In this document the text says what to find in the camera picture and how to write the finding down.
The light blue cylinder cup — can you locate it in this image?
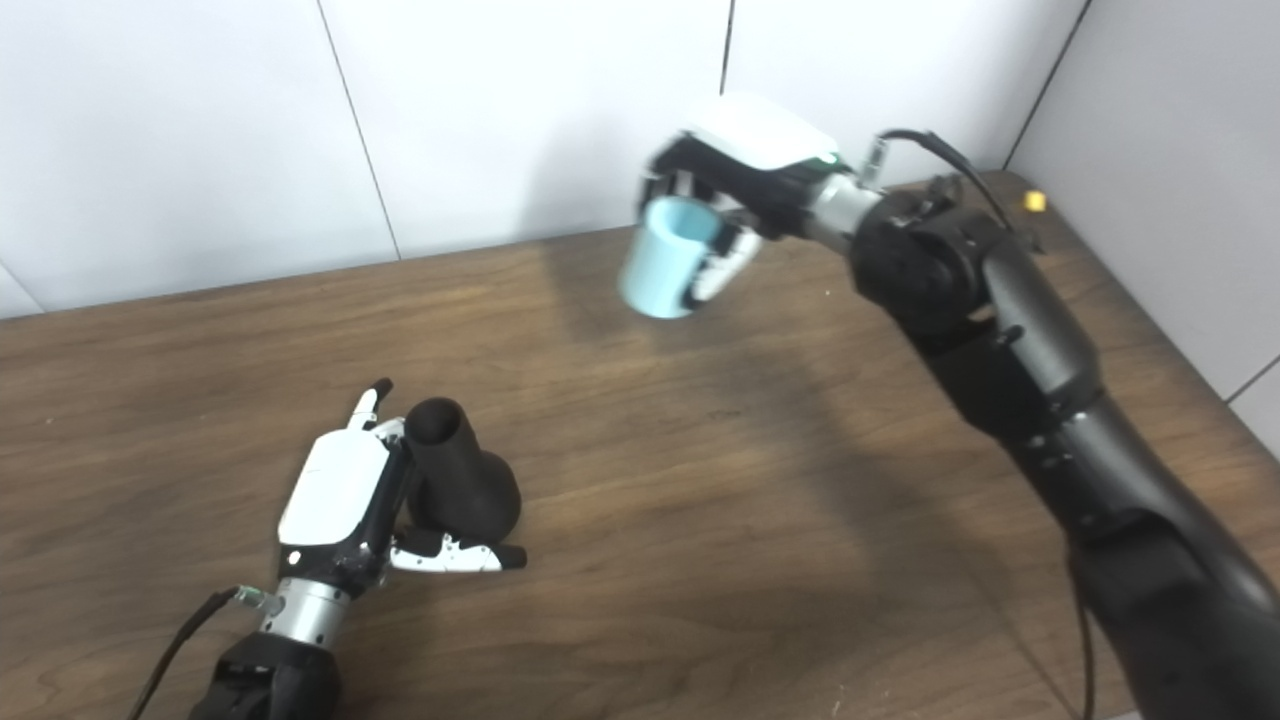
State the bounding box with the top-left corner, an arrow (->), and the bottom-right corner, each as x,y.
617,195 -> 729,321

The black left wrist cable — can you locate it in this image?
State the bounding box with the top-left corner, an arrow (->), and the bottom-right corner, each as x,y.
125,585 -> 286,720

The white and black right hand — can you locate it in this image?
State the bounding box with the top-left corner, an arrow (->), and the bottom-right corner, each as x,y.
640,93 -> 846,306

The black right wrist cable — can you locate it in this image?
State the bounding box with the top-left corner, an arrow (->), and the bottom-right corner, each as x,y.
858,128 -> 1101,720

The white and black left hand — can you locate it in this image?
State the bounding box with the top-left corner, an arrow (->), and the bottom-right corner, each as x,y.
277,378 -> 528,598

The black flared nozzle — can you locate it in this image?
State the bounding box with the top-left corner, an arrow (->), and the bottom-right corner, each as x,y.
404,397 -> 523,546

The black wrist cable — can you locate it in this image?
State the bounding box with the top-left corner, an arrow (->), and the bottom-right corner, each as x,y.
125,585 -> 286,720
858,128 -> 1101,720

